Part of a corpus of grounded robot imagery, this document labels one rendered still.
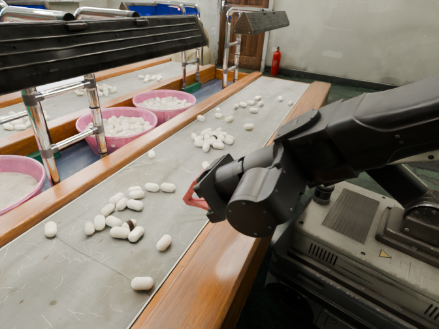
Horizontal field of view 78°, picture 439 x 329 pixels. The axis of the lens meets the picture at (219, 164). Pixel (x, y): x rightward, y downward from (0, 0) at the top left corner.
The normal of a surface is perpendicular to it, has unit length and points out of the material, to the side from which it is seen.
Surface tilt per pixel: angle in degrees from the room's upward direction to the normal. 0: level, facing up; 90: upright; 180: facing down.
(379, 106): 36
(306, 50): 89
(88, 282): 0
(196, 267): 0
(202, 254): 0
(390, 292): 87
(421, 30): 90
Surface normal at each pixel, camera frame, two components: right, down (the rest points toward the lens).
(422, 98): -0.64, -0.71
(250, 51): -0.45, 0.44
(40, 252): 0.06, -0.85
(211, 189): 0.72, -0.33
